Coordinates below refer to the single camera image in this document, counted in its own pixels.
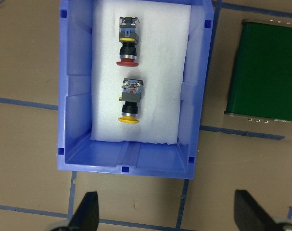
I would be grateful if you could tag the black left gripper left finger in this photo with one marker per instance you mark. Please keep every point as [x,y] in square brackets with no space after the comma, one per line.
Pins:
[86,217]

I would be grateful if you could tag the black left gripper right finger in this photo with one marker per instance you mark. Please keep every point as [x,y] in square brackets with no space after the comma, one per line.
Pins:
[250,216]

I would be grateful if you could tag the yellow push button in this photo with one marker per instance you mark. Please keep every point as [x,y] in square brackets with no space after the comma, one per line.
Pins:
[131,95]

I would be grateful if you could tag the red push button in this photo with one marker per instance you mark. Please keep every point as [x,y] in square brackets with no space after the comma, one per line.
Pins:
[128,37]

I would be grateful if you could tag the blue left storage bin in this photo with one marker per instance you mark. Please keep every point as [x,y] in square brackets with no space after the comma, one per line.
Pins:
[77,152]

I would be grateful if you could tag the green conveyor belt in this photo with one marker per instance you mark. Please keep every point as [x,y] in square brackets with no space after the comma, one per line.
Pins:
[261,82]

